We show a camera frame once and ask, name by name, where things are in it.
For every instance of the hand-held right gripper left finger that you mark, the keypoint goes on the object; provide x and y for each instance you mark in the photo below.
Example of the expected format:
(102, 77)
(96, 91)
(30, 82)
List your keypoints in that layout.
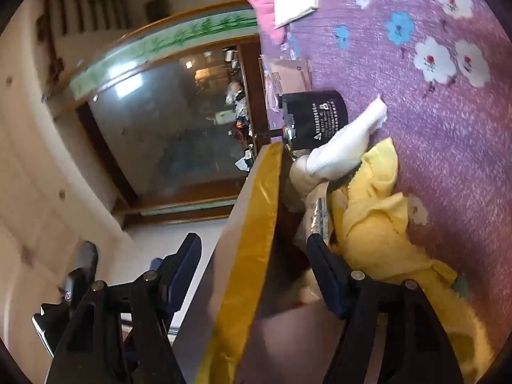
(184, 272)

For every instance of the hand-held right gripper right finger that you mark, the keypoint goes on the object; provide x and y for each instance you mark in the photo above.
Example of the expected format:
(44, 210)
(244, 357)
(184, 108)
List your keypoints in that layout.
(326, 276)

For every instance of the gold cardboard box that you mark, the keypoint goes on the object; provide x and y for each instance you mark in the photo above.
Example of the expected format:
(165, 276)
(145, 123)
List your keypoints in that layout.
(248, 248)

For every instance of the yellow towel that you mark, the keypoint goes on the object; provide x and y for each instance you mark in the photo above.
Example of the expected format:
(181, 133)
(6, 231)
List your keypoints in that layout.
(372, 216)

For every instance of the white sock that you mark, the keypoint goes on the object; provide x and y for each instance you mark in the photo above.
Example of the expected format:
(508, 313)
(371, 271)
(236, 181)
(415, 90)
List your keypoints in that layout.
(344, 144)

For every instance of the beige cloth roll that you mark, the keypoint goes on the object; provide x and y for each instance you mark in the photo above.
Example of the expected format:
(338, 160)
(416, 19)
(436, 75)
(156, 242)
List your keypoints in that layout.
(302, 184)

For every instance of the black glossy object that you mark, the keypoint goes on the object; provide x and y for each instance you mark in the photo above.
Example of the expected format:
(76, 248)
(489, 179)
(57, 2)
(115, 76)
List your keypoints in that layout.
(82, 260)

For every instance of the wooden glass cabinet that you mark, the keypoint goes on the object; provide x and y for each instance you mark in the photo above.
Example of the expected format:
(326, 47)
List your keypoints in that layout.
(160, 120)

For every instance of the black cylinder with label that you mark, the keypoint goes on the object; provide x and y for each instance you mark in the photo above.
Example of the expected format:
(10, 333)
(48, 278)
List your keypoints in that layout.
(312, 116)

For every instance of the purple floral tablecloth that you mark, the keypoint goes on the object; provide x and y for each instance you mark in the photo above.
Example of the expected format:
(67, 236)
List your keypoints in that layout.
(440, 148)

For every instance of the brown cardboard piece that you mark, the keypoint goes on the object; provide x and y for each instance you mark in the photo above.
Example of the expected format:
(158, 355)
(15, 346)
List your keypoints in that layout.
(292, 76)

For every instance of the pink cloth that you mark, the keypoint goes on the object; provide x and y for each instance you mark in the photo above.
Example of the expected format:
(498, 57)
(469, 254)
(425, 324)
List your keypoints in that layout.
(262, 8)

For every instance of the wooden staircase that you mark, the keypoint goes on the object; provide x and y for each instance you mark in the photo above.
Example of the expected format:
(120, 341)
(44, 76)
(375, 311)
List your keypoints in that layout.
(80, 4)

